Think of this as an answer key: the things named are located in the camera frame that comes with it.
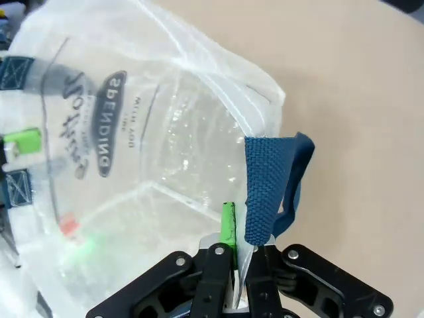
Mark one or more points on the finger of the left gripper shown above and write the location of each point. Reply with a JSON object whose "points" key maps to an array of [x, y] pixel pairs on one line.
{"points": [[26, 140]]}

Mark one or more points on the small green item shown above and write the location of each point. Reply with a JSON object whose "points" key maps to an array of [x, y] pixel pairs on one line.
{"points": [[88, 246]]}

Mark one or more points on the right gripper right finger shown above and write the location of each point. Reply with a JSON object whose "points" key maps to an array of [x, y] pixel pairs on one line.
{"points": [[314, 275]]}

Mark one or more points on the small red item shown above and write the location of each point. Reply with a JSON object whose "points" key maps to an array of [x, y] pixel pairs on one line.
{"points": [[70, 225]]}

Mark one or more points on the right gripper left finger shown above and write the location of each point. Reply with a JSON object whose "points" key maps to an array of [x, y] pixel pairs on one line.
{"points": [[212, 285]]}

